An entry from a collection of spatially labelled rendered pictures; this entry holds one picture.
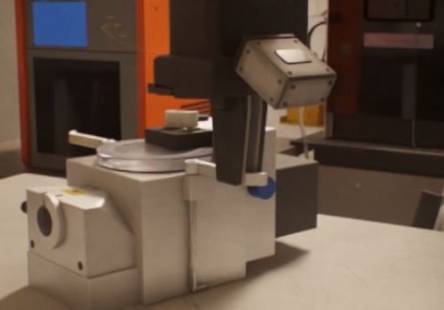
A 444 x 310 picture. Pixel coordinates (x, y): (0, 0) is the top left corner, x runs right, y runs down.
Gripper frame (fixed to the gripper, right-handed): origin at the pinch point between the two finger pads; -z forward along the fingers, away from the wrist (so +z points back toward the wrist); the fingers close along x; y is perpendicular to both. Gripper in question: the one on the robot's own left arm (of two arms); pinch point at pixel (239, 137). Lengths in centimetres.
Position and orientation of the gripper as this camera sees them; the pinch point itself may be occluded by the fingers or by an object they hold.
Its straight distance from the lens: 57.0
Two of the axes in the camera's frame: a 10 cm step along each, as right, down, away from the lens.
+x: -7.6, 1.2, -6.3
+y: 6.5, 1.4, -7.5
